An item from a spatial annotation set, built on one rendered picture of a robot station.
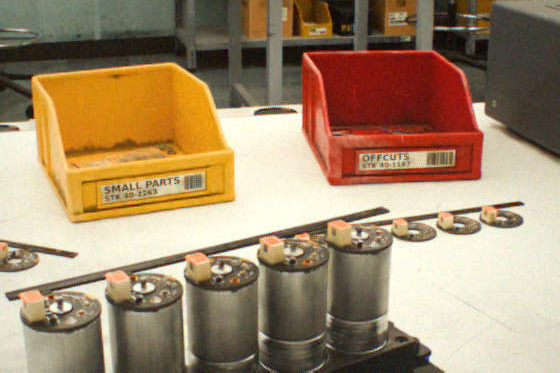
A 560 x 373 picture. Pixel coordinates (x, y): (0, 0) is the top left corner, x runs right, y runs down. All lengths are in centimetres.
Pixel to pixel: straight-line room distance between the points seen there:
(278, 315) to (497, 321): 13
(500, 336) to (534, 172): 23
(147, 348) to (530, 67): 43
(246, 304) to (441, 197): 27
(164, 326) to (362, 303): 8
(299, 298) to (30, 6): 439
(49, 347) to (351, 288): 11
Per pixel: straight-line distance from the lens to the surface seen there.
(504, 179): 60
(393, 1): 449
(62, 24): 468
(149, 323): 29
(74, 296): 29
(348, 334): 34
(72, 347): 28
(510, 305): 43
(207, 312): 30
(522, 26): 66
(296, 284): 31
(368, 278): 33
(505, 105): 69
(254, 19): 435
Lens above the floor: 94
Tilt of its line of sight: 18 degrees down
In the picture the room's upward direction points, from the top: straight up
